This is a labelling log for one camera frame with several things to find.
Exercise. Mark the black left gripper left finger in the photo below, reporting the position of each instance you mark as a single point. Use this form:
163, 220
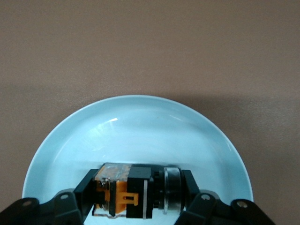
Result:
79, 199

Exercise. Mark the orange push-button switch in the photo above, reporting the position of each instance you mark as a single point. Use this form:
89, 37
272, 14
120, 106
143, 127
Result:
138, 187

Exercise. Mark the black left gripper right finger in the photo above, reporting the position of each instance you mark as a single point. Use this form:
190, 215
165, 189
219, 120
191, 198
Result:
197, 206

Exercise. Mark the light blue round plate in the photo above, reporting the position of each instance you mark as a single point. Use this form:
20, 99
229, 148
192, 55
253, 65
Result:
140, 131

